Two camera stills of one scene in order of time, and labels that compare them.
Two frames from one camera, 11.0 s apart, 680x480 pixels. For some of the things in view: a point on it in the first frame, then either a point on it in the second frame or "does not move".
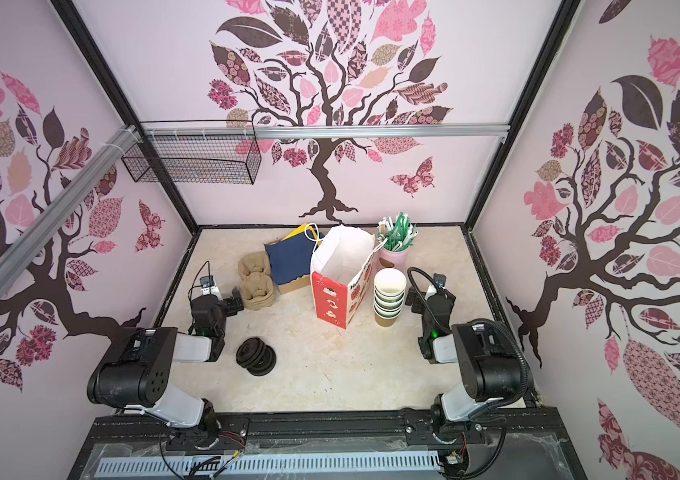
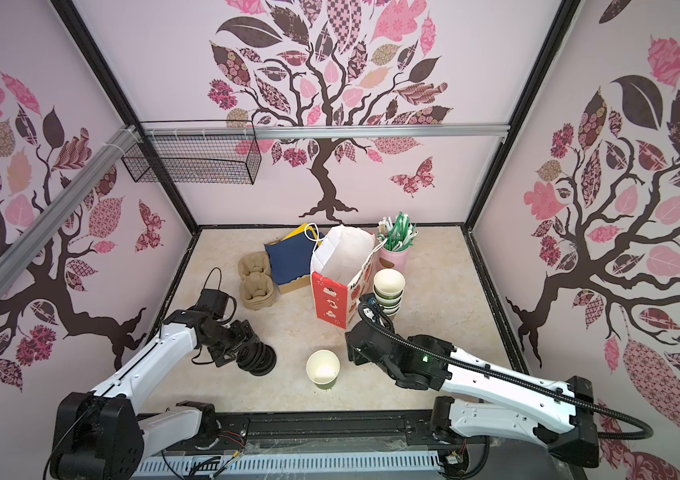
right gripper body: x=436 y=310 → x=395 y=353
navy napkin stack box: x=290 y=258 does not move
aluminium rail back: x=413 y=130 does not move
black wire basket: x=207 y=152 does not move
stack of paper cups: x=389 y=296 does not move
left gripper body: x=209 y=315 → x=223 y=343
